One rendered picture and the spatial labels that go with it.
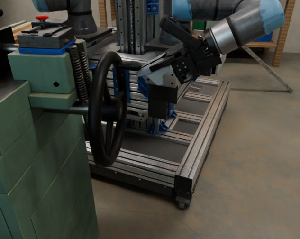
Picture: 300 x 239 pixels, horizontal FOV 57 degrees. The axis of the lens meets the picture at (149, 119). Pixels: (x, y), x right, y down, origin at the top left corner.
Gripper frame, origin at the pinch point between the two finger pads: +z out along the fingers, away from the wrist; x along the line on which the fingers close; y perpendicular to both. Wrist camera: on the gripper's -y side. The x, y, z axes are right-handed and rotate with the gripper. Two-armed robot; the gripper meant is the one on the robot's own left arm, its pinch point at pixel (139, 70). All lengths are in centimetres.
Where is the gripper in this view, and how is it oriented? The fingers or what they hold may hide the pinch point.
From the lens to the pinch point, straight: 73.5
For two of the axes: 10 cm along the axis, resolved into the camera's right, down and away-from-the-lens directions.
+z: -8.6, 3.7, 3.6
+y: 5.0, 7.7, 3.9
